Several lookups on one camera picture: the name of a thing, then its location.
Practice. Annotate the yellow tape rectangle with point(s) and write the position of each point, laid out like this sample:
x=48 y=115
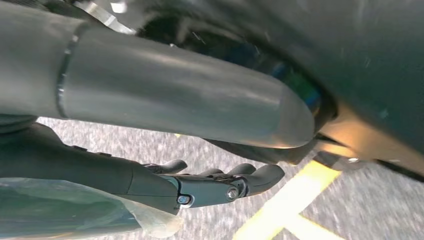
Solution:
x=298 y=195

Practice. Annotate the black robot lower body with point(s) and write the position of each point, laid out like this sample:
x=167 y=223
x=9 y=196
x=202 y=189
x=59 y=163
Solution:
x=364 y=49

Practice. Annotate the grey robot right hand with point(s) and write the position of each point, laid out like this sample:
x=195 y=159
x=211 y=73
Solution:
x=165 y=92

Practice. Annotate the clear plastic cover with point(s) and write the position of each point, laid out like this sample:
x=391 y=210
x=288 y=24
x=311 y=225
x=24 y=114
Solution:
x=66 y=212

